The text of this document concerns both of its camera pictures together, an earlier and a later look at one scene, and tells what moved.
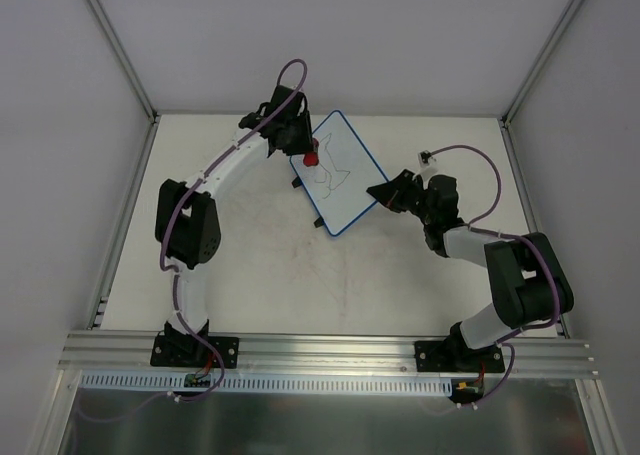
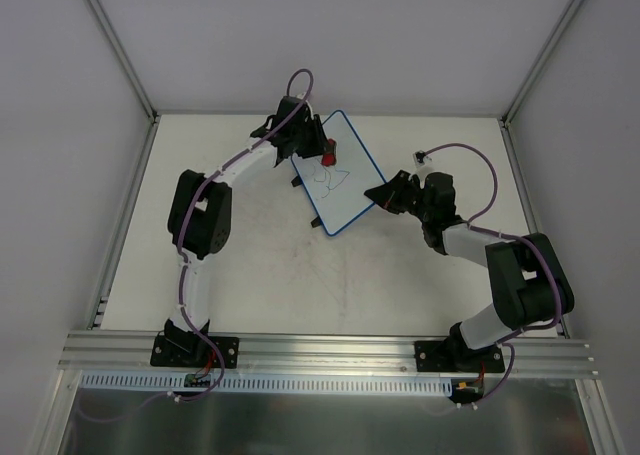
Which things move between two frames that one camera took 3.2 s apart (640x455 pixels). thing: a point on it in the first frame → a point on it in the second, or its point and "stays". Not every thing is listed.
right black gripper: x=405 y=193 stays
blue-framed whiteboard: x=345 y=170 stays
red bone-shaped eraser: x=311 y=158 → x=329 y=157
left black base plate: x=193 y=351 stays
